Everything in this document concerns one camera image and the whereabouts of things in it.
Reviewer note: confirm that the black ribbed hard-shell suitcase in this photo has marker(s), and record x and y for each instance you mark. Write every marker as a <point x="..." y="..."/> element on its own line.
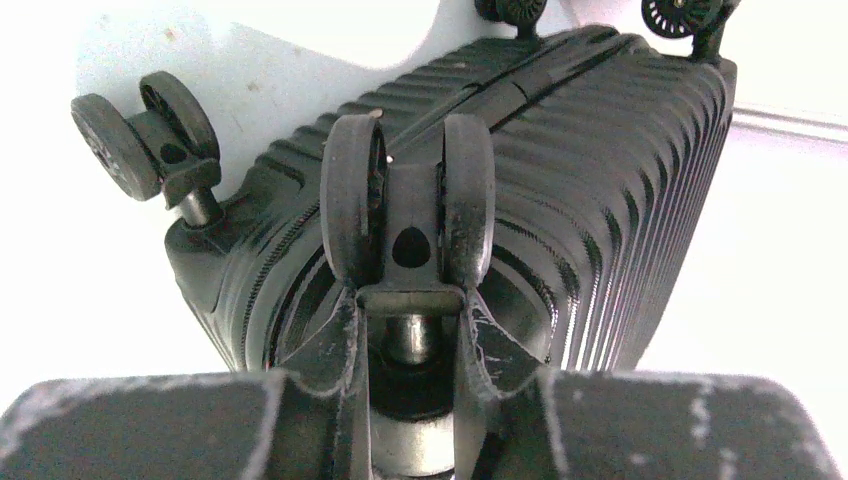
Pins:
<point x="556" y="179"/>

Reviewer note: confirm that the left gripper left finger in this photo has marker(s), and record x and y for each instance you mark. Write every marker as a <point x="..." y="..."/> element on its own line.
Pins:
<point x="307" y="419"/>

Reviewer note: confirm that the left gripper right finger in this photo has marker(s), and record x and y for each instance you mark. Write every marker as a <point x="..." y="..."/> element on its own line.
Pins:
<point x="518" y="418"/>

